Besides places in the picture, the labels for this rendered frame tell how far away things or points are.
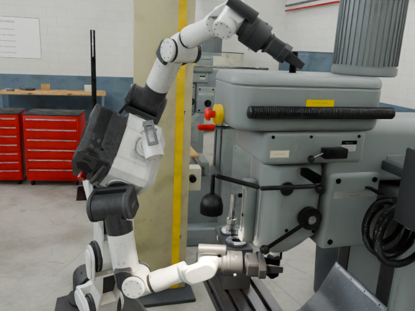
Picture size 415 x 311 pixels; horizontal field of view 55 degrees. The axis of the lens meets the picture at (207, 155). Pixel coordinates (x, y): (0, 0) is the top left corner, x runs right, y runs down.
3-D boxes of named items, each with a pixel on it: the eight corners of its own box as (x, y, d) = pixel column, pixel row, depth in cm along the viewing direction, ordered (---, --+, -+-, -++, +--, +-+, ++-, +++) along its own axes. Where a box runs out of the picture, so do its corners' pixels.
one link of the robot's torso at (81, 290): (74, 305, 210) (73, 282, 207) (111, 294, 221) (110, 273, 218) (86, 327, 194) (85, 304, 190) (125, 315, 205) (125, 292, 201)
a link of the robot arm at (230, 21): (239, 54, 121) (207, 33, 120) (253, 32, 126) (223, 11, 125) (255, 32, 111) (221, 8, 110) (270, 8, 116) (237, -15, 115)
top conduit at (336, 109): (250, 120, 105) (251, 106, 104) (244, 117, 109) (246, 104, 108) (394, 120, 117) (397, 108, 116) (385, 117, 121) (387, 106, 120)
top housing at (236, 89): (234, 132, 109) (238, 73, 105) (209, 116, 133) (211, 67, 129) (381, 131, 121) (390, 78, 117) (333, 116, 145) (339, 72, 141)
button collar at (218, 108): (217, 126, 118) (218, 105, 116) (211, 122, 123) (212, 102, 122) (223, 126, 118) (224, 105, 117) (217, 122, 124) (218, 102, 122)
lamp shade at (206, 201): (194, 212, 123) (196, 193, 122) (209, 205, 129) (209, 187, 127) (213, 218, 119) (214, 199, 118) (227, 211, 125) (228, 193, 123)
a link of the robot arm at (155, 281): (182, 287, 136) (131, 306, 139) (186, 273, 146) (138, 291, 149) (170, 261, 135) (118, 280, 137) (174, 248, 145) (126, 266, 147)
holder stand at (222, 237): (222, 290, 170) (225, 247, 165) (213, 263, 191) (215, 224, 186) (249, 288, 172) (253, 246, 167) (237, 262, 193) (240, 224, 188)
